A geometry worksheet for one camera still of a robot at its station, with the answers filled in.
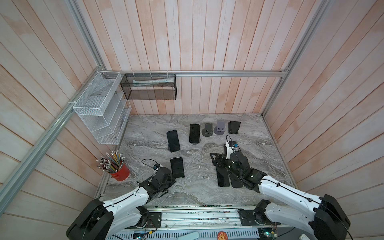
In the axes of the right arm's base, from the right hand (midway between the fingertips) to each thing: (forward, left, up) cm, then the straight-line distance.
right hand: (215, 153), depth 82 cm
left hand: (-10, +23, -14) cm, 29 cm away
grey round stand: (+25, +2, -11) cm, 27 cm away
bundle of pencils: (-5, +58, -2) cm, 58 cm away
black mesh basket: (+49, +44, +11) cm, 67 cm away
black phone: (-5, +21, -3) cm, 22 cm away
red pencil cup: (-11, +51, -4) cm, 52 cm away
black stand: (+29, -17, -10) cm, 35 cm away
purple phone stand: (+27, -7, -11) cm, 30 cm away
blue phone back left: (+12, +25, -4) cm, 28 cm away
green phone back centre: (+18, +11, -6) cm, 22 cm away
